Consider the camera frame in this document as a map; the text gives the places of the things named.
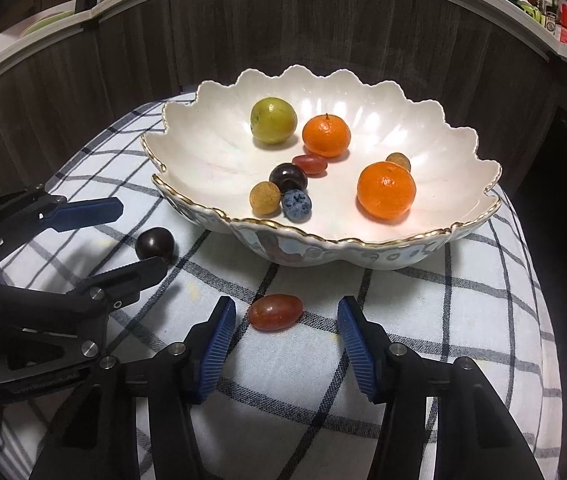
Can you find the small red grape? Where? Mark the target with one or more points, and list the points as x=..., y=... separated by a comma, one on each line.
x=311, y=164

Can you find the checkered white kitchen cloth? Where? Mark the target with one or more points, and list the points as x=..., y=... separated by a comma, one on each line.
x=287, y=405

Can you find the dark blue round berry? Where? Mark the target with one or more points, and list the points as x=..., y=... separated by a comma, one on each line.
x=296, y=205

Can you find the white scalloped ceramic bowl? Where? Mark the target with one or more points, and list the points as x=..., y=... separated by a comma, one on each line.
x=207, y=162

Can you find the red oval grape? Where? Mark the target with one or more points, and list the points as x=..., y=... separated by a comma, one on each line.
x=273, y=313

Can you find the dark wood cabinet front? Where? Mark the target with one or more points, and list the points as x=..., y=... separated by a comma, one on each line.
x=56, y=95

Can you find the green round fruit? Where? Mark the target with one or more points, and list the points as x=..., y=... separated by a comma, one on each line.
x=273, y=120

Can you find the tan longan fruit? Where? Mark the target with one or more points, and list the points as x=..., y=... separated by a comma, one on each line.
x=265, y=199

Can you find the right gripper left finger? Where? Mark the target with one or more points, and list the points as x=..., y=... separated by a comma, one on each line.
x=94, y=433

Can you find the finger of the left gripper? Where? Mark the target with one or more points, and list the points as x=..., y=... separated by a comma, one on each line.
x=119, y=287
x=77, y=215

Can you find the tan longan in bowl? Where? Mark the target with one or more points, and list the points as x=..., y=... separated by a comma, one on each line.
x=399, y=159

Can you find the small orange mandarin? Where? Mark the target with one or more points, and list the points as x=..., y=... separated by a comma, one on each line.
x=326, y=135

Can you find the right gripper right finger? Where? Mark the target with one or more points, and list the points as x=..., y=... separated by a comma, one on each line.
x=477, y=438

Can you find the dark plum in bowl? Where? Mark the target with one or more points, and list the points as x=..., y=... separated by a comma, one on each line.
x=288, y=177

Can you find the large orange mandarin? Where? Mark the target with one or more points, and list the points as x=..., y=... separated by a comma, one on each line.
x=386, y=190

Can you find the green plate on counter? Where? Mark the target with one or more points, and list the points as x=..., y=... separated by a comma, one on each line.
x=44, y=22

